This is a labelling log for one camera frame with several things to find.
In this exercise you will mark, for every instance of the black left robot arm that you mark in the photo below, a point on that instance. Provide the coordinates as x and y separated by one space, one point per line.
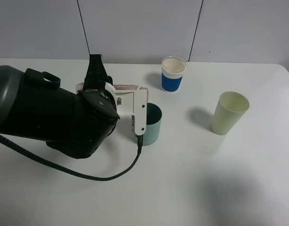
33 105

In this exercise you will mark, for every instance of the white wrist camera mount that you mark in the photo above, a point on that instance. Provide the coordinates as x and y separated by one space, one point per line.
132 103

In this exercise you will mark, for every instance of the blue white paper cup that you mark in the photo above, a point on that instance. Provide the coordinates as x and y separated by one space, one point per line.
173 69

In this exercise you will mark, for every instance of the pale green plastic cup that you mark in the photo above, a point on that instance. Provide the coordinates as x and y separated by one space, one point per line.
230 108

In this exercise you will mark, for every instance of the teal plastic cup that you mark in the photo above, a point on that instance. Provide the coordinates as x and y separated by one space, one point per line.
153 124

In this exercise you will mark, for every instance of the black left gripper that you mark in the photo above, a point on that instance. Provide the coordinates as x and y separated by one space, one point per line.
94 114

